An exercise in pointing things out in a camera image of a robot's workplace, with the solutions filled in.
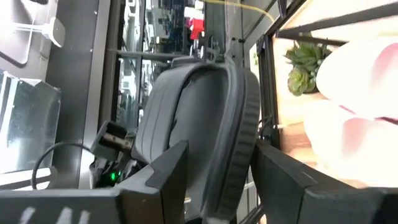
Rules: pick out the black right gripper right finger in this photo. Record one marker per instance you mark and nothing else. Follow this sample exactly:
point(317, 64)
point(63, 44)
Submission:
point(295, 202)

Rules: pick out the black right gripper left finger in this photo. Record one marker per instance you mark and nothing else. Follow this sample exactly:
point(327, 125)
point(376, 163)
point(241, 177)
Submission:
point(140, 202)

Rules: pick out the pink slide sandal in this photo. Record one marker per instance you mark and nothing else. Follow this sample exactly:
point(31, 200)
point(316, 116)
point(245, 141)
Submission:
point(357, 149)

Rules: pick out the black slide sandal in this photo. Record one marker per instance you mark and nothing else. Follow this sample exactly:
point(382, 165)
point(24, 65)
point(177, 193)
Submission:
point(205, 118)

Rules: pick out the dark grey desk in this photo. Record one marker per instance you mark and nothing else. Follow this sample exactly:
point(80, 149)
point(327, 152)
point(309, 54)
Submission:
point(71, 77)

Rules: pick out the small succulent plant in pot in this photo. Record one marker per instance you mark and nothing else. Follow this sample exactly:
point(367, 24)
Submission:
point(303, 74)

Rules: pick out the wooden shelf with black frame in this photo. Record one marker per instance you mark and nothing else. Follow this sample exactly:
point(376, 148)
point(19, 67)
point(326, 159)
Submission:
point(342, 20)

